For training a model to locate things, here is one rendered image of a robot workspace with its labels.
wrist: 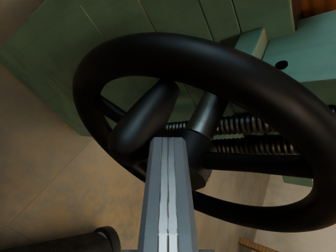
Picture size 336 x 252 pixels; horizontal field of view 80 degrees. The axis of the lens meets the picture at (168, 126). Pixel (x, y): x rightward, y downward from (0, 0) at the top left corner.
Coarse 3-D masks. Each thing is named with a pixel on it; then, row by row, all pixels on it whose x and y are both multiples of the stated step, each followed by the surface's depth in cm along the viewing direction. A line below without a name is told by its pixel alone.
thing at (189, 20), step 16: (144, 0) 30; (160, 0) 29; (176, 0) 28; (192, 0) 27; (160, 16) 31; (176, 16) 29; (192, 16) 28; (176, 32) 31; (192, 32) 30; (208, 32) 29; (192, 96) 41; (224, 112) 40
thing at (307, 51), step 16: (320, 16) 24; (304, 32) 24; (320, 32) 22; (272, 48) 24; (288, 48) 23; (304, 48) 22; (320, 48) 20; (272, 64) 22; (288, 64) 21; (304, 64) 20; (320, 64) 19; (304, 80) 18; (320, 80) 18; (320, 96) 19
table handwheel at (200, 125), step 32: (160, 32) 12; (96, 64) 15; (128, 64) 13; (160, 64) 12; (192, 64) 11; (224, 64) 10; (256, 64) 10; (96, 96) 21; (224, 96) 12; (256, 96) 11; (288, 96) 10; (96, 128) 26; (192, 128) 23; (288, 128) 11; (320, 128) 11; (192, 160) 20; (224, 160) 19; (256, 160) 17; (288, 160) 15; (320, 160) 12; (192, 192) 29; (320, 192) 15; (256, 224) 25; (288, 224) 21; (320, 224) 17
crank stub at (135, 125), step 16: (160, 80) 13; (144, 96) 12; (160, 96) 12; (176, 96) 13; (128, 112) 11; (144, 112) 11; (160, 112) 11; (128, 128) 10; (144, 128) 10; (160, 128) 11; (112, 144) 10; (128, 144) 10; (144, 144) 10; (128, 160) 10; (144, 160) 11
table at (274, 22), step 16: (240, 0) 24; (256, 0) 24; (272, 0) 23; (288, 0) 22; (240, 16) 26; (256, 16) 25; (272, 16) 24; (288, 16) 23; (256, 32) 25; (272, 32) 25; (288, 32) 24; (240, 48) 24; (256, 48) 23; (240, 112) 25; (288, 176) 46
